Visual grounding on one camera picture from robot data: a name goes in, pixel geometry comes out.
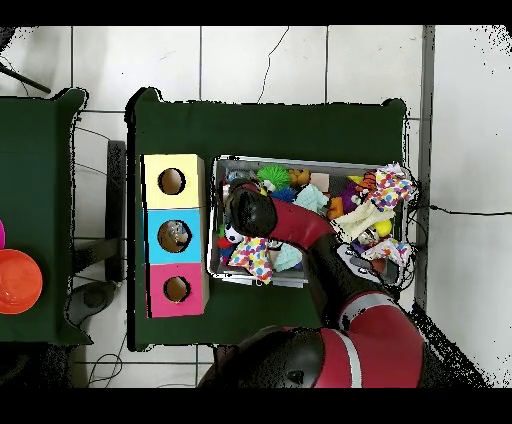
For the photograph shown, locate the colourful polka-dot cloth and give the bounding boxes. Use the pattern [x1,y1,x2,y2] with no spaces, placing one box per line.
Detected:
[227,235,277,284]

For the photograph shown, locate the wooden box with three holes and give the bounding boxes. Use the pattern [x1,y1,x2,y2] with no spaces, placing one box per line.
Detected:
[142,153,208,319]

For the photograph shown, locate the shallow clear mesh bin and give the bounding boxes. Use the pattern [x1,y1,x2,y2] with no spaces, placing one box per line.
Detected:
[209,155,417,289]

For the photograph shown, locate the small soccer ball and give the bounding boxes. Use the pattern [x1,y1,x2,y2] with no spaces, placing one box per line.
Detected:
[222,226,244,246]

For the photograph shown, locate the mint green knit cloth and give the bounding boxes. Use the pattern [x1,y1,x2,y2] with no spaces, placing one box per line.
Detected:
[275,185,329,272]

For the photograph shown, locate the dark green tablecloth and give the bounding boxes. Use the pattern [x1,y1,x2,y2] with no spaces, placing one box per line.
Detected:
[126,86,409,353]

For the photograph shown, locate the cream cloth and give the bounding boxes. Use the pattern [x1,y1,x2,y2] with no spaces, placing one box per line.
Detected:
[334,199,397,243]

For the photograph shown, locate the black floor stand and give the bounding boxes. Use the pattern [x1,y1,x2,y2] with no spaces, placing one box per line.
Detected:
[67,139,128,328]

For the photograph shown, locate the dark green side table cloth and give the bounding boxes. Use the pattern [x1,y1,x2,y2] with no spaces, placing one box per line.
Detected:
[0,87,93,347]

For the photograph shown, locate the orange plate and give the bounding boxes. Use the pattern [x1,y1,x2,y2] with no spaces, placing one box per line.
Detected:
[0,249,44,315]

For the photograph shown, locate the black tripod leg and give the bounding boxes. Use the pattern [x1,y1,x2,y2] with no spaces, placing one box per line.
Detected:
[0,63,52,96]

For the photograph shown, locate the thin black floor cable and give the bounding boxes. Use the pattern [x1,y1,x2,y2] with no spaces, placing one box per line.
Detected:
[257,26,291,104]

